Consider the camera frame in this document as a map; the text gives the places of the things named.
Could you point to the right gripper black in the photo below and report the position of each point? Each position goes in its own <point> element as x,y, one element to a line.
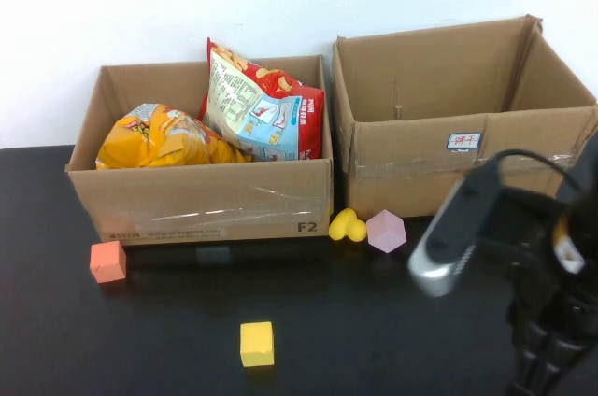
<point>546,298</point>

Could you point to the red prawn cracker bag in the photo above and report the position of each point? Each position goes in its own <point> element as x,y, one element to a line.
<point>261,111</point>

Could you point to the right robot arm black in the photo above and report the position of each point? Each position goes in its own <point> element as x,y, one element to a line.
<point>589,167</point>

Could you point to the pale lilac foam cube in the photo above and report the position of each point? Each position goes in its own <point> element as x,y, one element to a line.
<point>385,230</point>

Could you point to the cardboard box with white label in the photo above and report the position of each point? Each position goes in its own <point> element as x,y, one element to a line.
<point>420,172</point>

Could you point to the yellow rubber duck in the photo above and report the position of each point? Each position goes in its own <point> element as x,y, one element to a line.
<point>345,228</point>

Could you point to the yellow foam cube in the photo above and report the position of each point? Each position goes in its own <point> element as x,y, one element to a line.
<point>257,344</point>

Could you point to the cardboard box with F2 print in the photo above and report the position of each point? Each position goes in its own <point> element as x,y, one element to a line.
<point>187,200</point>

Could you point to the orange foam cube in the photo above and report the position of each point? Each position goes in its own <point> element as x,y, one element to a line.
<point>107,263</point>

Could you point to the large yellow chip bag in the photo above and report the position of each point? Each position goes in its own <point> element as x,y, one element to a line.
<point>154,144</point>

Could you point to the right wrist camera black silver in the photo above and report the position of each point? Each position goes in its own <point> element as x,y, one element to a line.
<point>448,242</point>

